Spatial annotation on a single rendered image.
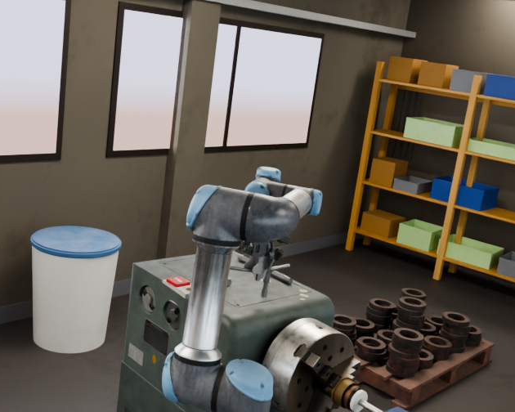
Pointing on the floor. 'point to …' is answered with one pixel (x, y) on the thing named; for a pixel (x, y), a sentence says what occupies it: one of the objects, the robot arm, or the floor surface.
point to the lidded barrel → (72, 286)
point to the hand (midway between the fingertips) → (258, 276)
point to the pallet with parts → (413, 347)
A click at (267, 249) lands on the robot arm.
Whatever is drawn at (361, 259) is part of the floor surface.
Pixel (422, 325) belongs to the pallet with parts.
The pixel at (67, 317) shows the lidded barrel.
